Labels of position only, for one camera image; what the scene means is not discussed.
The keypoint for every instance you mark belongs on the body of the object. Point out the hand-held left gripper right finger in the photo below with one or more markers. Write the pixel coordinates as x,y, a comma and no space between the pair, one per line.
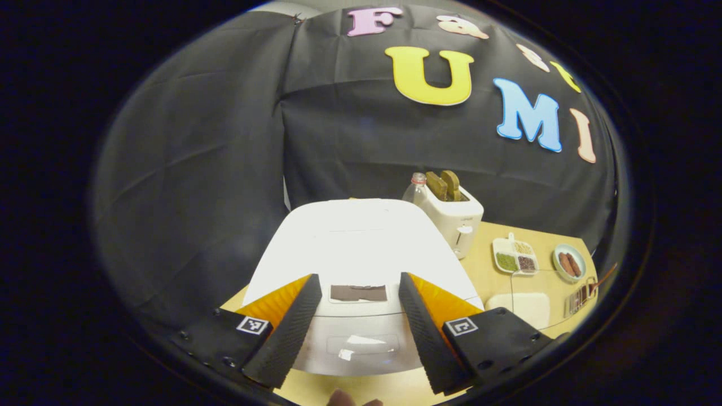
428,344

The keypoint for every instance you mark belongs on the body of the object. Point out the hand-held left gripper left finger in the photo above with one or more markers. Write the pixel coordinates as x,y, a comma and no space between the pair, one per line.
285,338

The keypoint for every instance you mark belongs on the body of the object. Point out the clear box of rice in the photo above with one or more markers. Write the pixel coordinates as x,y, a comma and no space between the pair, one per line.
524,307

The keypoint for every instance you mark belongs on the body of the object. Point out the white rice cooker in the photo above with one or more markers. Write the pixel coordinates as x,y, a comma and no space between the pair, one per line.
361,242

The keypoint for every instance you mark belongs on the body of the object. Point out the dark wooden spoon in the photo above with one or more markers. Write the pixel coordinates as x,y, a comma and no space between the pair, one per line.
603,277

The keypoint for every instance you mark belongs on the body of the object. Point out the white divided dish of grains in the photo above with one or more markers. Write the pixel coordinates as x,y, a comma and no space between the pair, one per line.
514,255

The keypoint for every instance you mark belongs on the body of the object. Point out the white toaster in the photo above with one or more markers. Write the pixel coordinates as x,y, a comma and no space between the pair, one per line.
454,220

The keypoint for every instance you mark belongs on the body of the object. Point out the pale green plate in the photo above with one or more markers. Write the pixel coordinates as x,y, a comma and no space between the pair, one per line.
558,270

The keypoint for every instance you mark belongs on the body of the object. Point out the clear plastic bottle red label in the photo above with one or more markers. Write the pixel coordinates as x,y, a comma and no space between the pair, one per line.
414,189

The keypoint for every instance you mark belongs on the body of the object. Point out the red meat piece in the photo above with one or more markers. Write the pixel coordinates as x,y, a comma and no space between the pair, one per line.
574,264
564,265

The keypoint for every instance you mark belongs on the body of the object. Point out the brown bread slice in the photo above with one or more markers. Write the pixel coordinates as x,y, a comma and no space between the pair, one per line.
453,185
437,186

